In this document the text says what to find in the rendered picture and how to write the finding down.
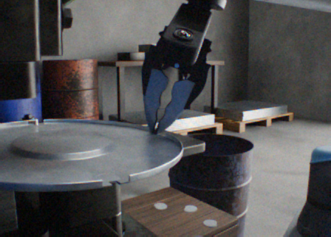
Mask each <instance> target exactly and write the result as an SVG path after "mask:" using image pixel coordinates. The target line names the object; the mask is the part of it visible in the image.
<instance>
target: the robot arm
mask: <svg viewBox="0 0 331 237"><path fill-rule="evenodd" d="M186 1H188V3H187V4H184V3H183V4H181V6H180V8H179V10H178V11H177V12H176V15H174V17H173V19H172V20H171V23H170V24H169V25H168V26H166V25H165V29H164V30H163V31H162V32H159V35H160V39H159V41H158V42H157V43H156V45H153V44H150V47H149V53H148V54H147V55H146V58H145V59H144V61H143V68H142V82H143V102H144V109H145V114H146V122H147V124H148V126H149V130H150V132H152V133H154V130H155V126H156V124H157V120H158V118H157V113H158V109H159V107H160V106H161V95H162V92H164V91H165V89H166V88H167V86H168V82H169V79H168V77H167V76H166V74H165V73H164V72H163V70H166V69H167V68H169V67H172V68H176V69H179V70H181V71H182V73H183V77H186V79H185V80H179V81H177V82H175V83H174V85H173V87H172V90H171V96H172V98H171V102H170V103H169V104H168V105H167V106H166V108H165V114H164V116H163V117H162V119H161V120H160V121H159V122H158V125H157V128H156V130H155V134H160V133H161V132H162V131H164V130H166V129H167V128H168V127H170V126H171V124H173V123H174V121H176V120H177V118H178V117H180V115H181V114H182V113H183V112H184V111H185V110H186V109H187V108H188V107H189V106H190V105H191V104H192V103H193V102H194V100H195V99H196V98H197V97H198V96H199V94H200V93H201V92H202V90H203V89H204V87H205V84H206V81H207V79H208V71H209V69H210V67H211V65H210V64H209V63H206V61H207V54H208V53H209V52H212V49H211V48H210V47H211V43H212V41H209V39H207V38H205V34H206V32H207V31H208V26H209V24H210V20H211V17H212V12H211V10H224V7H225V4H226V0H186ZM254 1H265V2H270V3H276V4H284V5H288V6H293V7H301V8H305V9H310V10H318V11H325V12H331V0H254ZM163 64H164V65H163ZM162 65H163V67H162ZM188 74H190V76H189V77H187V76H188ZM296 229H297V230H298V232H299V233H300V234H301V235H302V236H303V237H331V145H325V146H320V147H317V148H314V149H313V151H312V153H311V158H310V170H309V177H308V185H307V199H306V202H305V204H304V206H303V209H302V210H301V212H300V215H299V216H298V219H297V225H296Z"/></svg>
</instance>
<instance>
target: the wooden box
mask: <svg viewBox="0 0 331 237"><path fill-rule="evenodd" d="M157 203H163V204H165V205H167V208H166V209H165V210H156V208H155V207H154V204H157ZM185 206H195V207H196V208H197V211H195V212H194V213H187V212H185V211H184V209H185ZM120 209H121V210H123V211H124V212H126V213H128V214H129V215H130V216H131V217H133V218H134V219H136V220H137V221H138V222H140V223H141V224H143V226H145V227H147V228H148V229H149V230H150V231H152V232H153V233H155V234H156V235H158V236H159V237H194V236H202V237H238V224H237V223H238V222H239V218H237V217H235V216H232V215H231V214H228V213H226V212H224V211H223V210H219V209H216V208H215V207H212V206H211V205H208V204H206V203H204V202H201V201H199V200H198V199H195V198H193V197H192V196H189V195H187V194H184V193H182V192H179V191H178V190H175V189H173V188H172V187H167V188H163V189H161V190H156V191H154V192H150V193H147V194H143V195H141V196H136V197H134V198H131V199H126V200H124V201H120ZM209 219H210V220H215V221H216V222H217V227H206V226H205V225H204V224H203V222H204V221H205V220H209Z"/></svg>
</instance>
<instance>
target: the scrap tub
mask: <svg viewBox="0 0 331 237"><path fill-rule="evenodd" d="M183 136H187V137H191V138H193V139H198V140H202V141H203V142H205V150H204V151H203V152H202V153H199V154H192V155H189V156H186V157H181V158H180V161H179V162H178V163H177V164H176V165H174V166H172V167H171V168H169V172H168V177H169V181H170V187H172V188H173V189H175V190H178V191H179V192H182V193H184V194H187V195H189V196H192V197H193V198H195V199H198V200H199V201H201V202H204V203H206V204H208V205H211V206H212V207H215V208H216V209H219V210H223V211H224V212H226V213H228V214H231V215H232V216H235V217H237V218H239V222H238V223H237V224H238V237H244V231H245V218H246V212H247V210H248V192H249V185H250V181H251V180H252V176H251V174H250V172H251V166H252V159H253V149H254V146H255V145H254V144H253V143H252V142H251V141H250V140H246V139H245V138H242V137H236V136H233V135H224V134H187V135H183Z"/></svg>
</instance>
